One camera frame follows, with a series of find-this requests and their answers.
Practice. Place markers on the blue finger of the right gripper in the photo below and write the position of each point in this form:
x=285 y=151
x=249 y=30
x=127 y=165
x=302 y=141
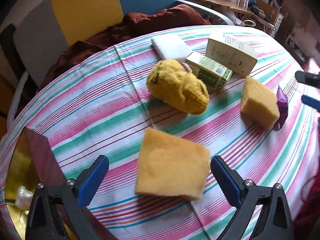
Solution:
x=308 y=79
x=315 y=104

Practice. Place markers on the yellow sock ball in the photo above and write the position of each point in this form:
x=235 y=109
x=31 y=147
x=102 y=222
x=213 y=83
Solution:
x=169 y=82

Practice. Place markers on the white bed rail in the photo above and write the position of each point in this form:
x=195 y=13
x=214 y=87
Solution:
x=208 y=13

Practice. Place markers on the small green carton box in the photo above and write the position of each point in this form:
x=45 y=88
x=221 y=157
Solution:
x=212 y=73

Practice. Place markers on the striped bed sheet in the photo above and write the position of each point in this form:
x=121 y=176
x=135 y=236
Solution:
x=103 y=106

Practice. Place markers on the gold tin box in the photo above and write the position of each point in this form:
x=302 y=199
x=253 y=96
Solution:
x=54 y=212

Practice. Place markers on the maroon blanket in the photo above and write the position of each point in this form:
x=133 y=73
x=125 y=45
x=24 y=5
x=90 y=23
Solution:
x=133 y=25

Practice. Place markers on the wedge yellow sponge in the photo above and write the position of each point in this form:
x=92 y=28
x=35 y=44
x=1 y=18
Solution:
x=170 y=166

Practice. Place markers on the block yellow sponge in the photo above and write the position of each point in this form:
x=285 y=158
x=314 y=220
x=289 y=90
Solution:
x=259 y=103

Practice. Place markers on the grey yellow blue headboard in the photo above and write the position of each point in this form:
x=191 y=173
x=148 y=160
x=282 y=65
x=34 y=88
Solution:
x=43 y=33

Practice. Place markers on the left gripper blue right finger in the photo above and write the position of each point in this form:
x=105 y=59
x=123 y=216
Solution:
x=230 y=182

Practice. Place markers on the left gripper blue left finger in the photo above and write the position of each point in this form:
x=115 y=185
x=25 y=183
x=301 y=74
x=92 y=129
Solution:
x=89 y=180

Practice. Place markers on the red garment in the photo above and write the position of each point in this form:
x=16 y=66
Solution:
x=306 y=224

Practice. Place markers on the large cream carton box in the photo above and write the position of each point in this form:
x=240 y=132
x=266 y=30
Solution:
x=232 y=53

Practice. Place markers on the wooden side table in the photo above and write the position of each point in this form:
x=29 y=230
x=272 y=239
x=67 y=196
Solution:
x=222 y=5

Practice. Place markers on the purple snack pouch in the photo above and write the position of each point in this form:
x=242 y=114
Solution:
x=282 y=103

